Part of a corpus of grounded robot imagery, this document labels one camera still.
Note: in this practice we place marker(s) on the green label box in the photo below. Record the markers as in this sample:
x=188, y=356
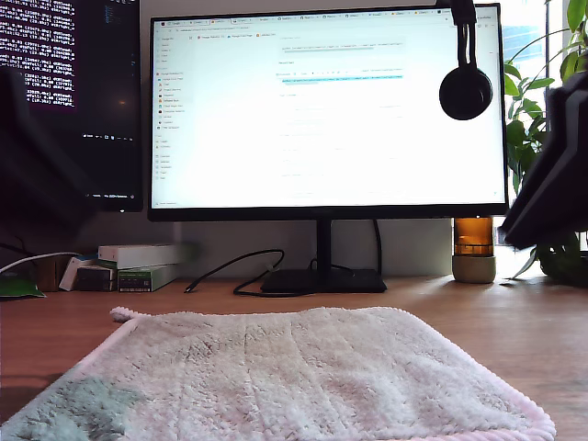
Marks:
x=138, y=280

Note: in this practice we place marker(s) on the green packet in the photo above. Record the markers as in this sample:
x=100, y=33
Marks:
x=16, y=287

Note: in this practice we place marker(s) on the white fluffy tea towel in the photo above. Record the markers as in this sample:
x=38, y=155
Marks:
x=275, y=376

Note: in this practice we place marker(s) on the amber bottle with pale base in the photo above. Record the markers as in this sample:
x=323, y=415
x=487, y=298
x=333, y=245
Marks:
x=473, y=271

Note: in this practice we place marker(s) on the black monitor with bright screen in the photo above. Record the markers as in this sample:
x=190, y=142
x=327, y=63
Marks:
x=321, y=115

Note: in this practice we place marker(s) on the small dark box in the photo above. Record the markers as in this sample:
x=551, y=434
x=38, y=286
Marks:
x=94, y=279

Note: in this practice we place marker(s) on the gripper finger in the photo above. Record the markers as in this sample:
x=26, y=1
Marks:
x=569, y=193
x=27, y=184
x=546, y=161

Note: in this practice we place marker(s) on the long white box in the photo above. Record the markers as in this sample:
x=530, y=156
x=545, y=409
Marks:
x=138, y=255

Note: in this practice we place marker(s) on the monitor with dark terminal screen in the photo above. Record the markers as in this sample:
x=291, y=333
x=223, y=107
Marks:
x=110, y=92

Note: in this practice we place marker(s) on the black headphones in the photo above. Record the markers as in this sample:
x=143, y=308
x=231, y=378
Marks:
x=464, y=94

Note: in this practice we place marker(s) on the brown cardboard box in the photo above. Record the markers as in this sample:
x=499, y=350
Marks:
x=48, y=273

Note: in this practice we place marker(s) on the green leafy houseplant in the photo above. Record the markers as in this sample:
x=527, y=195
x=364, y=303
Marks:
x=523, y=138

